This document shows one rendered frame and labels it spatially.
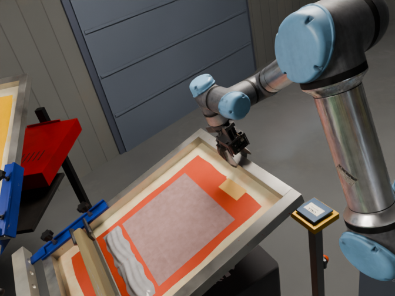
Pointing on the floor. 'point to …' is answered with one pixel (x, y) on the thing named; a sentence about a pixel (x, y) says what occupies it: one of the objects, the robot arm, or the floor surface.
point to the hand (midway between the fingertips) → (238, 160)
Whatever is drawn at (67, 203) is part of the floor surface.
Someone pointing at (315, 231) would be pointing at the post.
